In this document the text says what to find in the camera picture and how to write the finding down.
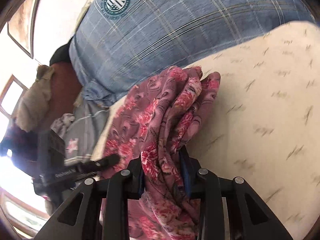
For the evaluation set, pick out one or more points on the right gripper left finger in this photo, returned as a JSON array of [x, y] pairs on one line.
[[136, 186]]

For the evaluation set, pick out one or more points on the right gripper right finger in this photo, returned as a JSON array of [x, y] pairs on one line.
[[189, 170]]

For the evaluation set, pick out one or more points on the pink floral garment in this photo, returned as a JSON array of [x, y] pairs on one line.
[[158, 117]]

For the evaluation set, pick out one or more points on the grey star-print bedding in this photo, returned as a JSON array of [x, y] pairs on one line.
[[84, 132]]

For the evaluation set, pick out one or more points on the crumpled grey cloth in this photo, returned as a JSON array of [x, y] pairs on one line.
[[61, 125]]

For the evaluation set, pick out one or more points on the olive cloth on cushion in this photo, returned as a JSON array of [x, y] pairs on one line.
[[34, 104]]

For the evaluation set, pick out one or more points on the white leaf-print pillow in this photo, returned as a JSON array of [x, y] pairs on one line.
[[264, 126]]

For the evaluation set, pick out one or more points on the brown cushion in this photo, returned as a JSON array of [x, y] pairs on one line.
[[65, 88]]

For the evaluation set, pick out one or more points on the blue plaid pillow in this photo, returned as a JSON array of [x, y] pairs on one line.
[[120, 43]]

